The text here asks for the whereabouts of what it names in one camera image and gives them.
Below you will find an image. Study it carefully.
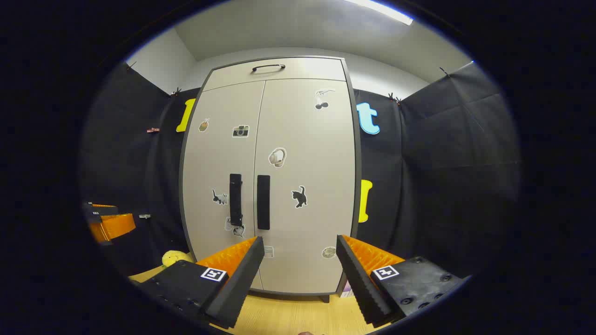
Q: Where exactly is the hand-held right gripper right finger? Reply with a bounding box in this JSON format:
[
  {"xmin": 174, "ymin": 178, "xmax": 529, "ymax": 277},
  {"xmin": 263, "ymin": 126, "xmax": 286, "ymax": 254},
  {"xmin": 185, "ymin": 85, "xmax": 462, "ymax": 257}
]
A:
[{"xmin": 335, "ymin": 234, "xmax": 468, "ymax": 328}]

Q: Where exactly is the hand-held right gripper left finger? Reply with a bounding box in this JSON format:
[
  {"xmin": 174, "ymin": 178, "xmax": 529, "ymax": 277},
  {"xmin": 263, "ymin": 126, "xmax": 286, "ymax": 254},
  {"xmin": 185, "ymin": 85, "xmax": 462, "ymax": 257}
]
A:
[{"xmin": 137, "ymin": 236, "xmax": 265, "ymax": 330}]

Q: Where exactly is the black door handle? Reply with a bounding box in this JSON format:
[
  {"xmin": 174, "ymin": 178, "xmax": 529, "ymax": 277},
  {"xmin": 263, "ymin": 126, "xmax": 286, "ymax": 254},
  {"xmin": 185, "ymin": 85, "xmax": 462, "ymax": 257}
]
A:
[
  {"xmin": 257, "ymin": 175, "xmax": 271, "ymax": 231},
  {"xmin": 229, "ymin": 174, "xmax": 244, "ymax": 227}
]

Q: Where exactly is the white cabinet door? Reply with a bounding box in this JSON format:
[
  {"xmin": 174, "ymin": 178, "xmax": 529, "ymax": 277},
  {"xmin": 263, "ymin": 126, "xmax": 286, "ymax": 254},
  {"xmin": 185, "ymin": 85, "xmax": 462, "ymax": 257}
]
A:
[
  {"xmin": 254, "ymin": 78, "xmax": 358, "ymax": 296},
  {"xmin": 182, "ymin": 80, "xmax": 266, "ymax": 291}
]

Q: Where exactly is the white double-door shoe cabinet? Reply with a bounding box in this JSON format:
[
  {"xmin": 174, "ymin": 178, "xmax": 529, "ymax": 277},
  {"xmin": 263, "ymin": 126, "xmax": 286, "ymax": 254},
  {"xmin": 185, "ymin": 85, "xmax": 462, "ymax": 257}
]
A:
[{"xmin": 179, "ymin": 56, "xmax": 363, "ymax": 304}]

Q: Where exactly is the yellow plush toy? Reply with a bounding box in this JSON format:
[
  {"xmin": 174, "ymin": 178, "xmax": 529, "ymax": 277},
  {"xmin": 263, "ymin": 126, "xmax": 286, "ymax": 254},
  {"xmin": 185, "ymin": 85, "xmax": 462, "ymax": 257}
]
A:
[{"xmin": 162, "ymin": 250, "xmax": 194, "ymax": 268}]

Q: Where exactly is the black backdrop cloth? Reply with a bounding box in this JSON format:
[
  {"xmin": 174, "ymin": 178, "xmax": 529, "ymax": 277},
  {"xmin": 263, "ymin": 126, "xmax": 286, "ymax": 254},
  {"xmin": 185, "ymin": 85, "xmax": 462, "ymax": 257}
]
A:
[{"xmin": 79, "ymin": 60, "xmax": 522, "ymax": 280}]

